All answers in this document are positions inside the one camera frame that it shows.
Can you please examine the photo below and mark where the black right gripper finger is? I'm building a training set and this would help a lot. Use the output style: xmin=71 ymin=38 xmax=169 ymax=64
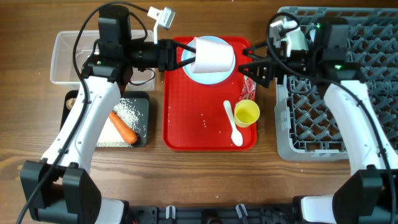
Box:
xmin=243 ymin=42 xmax=273 ymax=61
xmin=238 ymin=59 xmax=275 ymax=88

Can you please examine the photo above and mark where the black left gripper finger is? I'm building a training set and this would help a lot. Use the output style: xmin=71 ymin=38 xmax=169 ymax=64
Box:
xmin=175 ymin=42 xmax=196 ymax=53
xmin=174 ymin=57 xmax=196 ymax=69

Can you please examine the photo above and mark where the pink plastic cup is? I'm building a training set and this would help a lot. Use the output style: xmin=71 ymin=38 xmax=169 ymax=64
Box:
xmin=191 ymin=37 xmax=234 ymax=73

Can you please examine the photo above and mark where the light blue plate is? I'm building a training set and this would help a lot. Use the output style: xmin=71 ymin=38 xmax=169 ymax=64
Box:
xmin=181 ymin=35 xmax=236 ymax=85

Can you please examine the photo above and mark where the orange carrot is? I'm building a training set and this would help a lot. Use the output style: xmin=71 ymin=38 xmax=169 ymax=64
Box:
xmin=109 ymin=111 xmax=138 ymax=145

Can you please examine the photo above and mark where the white rice pile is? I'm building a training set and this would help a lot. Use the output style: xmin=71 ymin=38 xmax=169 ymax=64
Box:
xmin=95 ymin=98 xmax=147 ymax=148

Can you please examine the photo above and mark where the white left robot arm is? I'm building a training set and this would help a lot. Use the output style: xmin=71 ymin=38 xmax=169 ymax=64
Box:
xmin=18 ymin=1 xmax=192 ymax=223

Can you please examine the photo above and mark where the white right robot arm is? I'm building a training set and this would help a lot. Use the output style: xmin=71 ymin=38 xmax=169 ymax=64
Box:
xmin=238 ymin=12 xmax=397 ymax=223

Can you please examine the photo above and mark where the black waste tray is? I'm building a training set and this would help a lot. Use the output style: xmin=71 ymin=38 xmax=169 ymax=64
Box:
xmin=58 ymin=90 xmax=150 ymax=148

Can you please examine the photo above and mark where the grey dishwasher rack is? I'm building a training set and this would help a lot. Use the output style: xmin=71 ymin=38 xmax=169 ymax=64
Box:
xmin=274 ymin=6 xmax=397 ymax=161

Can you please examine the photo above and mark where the red candy wrapper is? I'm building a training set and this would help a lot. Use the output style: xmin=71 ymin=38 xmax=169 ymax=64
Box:
xmin=235 ymin=76 xmax=256 ymax=104

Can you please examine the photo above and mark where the yellow plastic cup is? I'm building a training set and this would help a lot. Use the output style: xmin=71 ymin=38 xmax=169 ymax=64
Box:
xmin=234 ymin=100 xmax=260 ymax=128

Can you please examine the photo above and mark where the red plastic tray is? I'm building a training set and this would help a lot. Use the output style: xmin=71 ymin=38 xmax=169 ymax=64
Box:
xmin=162 ymin=35 xmax=259 ymax=152

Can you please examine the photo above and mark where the cream plastic spoon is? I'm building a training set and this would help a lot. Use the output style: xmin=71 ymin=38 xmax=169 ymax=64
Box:
xmin=223 ymin=100 xmax=243 ymax=147

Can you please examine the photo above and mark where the clear plastic storage bin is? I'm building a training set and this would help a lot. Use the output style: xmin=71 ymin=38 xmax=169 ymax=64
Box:
xmin=50 ymin=30 xmax=155 ymax=91

